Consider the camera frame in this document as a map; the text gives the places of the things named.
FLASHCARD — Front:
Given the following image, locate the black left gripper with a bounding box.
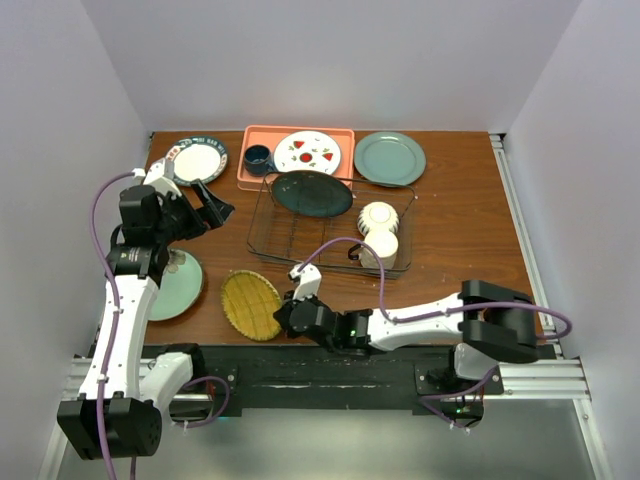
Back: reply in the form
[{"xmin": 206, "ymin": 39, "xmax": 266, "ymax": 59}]
[{"xmin": 154, "ymin": 179, "xmax": 233, "ymax": 245}]

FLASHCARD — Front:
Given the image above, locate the yellow woven round coaster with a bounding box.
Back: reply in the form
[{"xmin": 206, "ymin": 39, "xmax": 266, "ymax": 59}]
[{"xmin": 221, "ymin": 270, "xmax": 282, "ymax": 342}]

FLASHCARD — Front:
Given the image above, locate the mint green flower plate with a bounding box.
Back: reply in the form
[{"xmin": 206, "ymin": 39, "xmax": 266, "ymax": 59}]
[{"xmin": 149, "ymin": 249, "xmax": 205, "ymax": 322}]

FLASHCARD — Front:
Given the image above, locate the dark teal speckled plate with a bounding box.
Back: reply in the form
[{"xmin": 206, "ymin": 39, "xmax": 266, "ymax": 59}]
[{"xmin": 271, "ymin": 170, "xmax": 353, "ymax": 218}]

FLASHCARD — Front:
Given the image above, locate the black wire dish rack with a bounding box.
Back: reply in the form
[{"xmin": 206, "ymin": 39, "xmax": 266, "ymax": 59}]
[{"xmin": 247, "ymin": 174, "xmax": 417, "ymax": 278}]

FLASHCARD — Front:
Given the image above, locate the cream white mug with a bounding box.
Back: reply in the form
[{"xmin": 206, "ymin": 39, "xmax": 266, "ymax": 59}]
[{"xmin": 347, "ymin": 229, "xmax": 399, "ymax": 269}]

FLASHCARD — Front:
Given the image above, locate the white bowl blue striped outside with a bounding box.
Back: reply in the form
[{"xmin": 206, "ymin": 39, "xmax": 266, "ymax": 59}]
[{"xmin": 357, "ymin": 201, "xmax": 400, "ymax": 236}]

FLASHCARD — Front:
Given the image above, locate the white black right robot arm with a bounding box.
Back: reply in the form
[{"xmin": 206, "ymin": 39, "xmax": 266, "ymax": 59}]
[{"xmin": 273, "ymin": 280, "xmax": 539, "ymax": 393}]

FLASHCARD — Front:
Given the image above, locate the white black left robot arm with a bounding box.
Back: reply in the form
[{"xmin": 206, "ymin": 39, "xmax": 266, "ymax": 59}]
[{"xmin": 57, "ymin": 178, "xmax": 235, "ymax": 464}]

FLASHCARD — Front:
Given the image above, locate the white plate dark patterned rim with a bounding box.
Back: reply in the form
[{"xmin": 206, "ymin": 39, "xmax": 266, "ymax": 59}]
[{"xmin": 165, "ymin": 136, "xmax": 229, "ymax": 186}]

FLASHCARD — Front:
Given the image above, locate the dark blue mug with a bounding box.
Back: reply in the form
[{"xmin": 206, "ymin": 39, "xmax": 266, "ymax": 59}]
[{"xmin": 243, "ymin": 144, "xmax": 277, "ymax": 177}]

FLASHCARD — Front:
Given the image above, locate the salmon pink plastic tray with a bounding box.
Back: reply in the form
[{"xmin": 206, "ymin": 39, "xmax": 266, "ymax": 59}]
[{"xmin": 236, "ymin": 125, "xmax": 355, "ymax": 191}]

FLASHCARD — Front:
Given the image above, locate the white watermelon pattern plate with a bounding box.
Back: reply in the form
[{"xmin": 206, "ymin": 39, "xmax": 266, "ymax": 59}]
[{"xmin": 272, "ymin": 130, "xmax": 342, "ymax": 175}]

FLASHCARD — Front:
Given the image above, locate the grey green round plate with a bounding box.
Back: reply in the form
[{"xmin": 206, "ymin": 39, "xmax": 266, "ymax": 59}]
[{"xmin": 354, "ymin": 131, "xmax": 427, "ymax": 186}]

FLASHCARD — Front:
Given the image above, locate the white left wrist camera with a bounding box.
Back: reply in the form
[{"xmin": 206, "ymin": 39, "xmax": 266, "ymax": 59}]
[{"xmin": 131, "ymin": 158, "xmax": 182, "ymax": 197}]

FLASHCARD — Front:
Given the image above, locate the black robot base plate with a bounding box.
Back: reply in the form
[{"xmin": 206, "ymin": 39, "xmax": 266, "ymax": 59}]
[{"xmin": 170, "ymin": 344, "xmax": 504, "ymax": 421}]

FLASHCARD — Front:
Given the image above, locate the aluminium frame rail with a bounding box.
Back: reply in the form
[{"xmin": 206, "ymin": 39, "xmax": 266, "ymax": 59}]
[{"xmin": 37, "ymin": 132, "xmax": 614, "ymax": 480}]

